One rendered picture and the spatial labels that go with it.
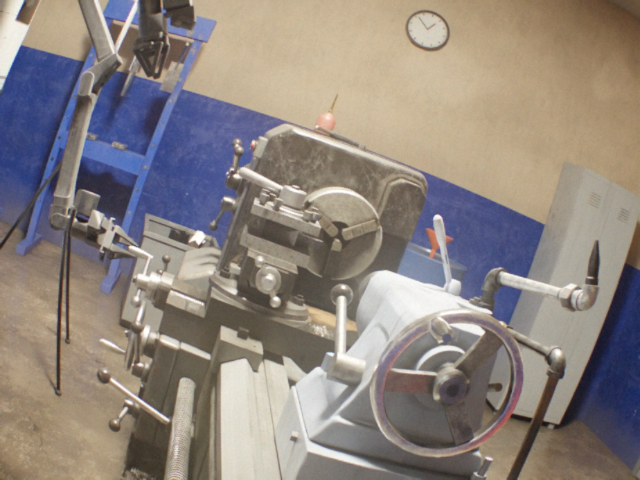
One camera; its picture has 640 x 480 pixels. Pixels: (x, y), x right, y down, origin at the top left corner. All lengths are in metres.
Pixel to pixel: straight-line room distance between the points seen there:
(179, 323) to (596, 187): 4.39
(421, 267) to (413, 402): 4.28
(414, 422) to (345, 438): 0.10
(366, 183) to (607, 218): 3.52
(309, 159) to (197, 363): 0.99
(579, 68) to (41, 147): 4.15
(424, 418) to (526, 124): 5.21
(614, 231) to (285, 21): 2.75
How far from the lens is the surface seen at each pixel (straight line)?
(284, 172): 2.84
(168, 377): 2.08
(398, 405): 1.31
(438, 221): 1.62
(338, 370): 1.32
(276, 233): 2.25
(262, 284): 2.03
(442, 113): 6.27
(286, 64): 6.14
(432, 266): 5.58
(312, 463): 1.27
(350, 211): 2.66
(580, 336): 6.26
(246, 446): 1.44
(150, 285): 2.20
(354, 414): 1.31
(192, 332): 2.09
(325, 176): 2.85
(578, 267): 6.13
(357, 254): 2.68
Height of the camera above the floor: 1.34
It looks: 6 degrees down
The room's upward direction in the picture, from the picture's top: 21 degrees clockwise
